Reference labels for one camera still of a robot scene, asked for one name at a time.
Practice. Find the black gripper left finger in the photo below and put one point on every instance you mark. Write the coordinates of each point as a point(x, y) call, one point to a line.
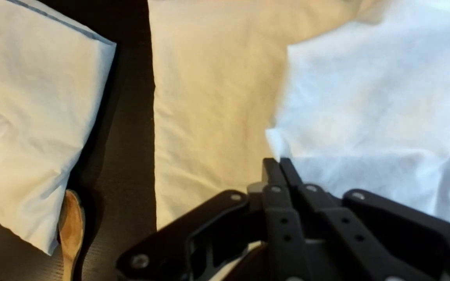
point(209, 235)

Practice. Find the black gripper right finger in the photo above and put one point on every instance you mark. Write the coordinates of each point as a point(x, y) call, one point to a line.
point(381, 235)

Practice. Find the white towel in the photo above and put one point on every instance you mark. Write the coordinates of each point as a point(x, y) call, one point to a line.
point(339, 103)

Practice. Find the wooden spoon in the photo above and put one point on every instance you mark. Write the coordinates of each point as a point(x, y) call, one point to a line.
point(70, 235)

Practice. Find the folded white cloth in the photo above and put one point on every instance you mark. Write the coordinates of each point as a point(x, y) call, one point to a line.
point(27, 103)

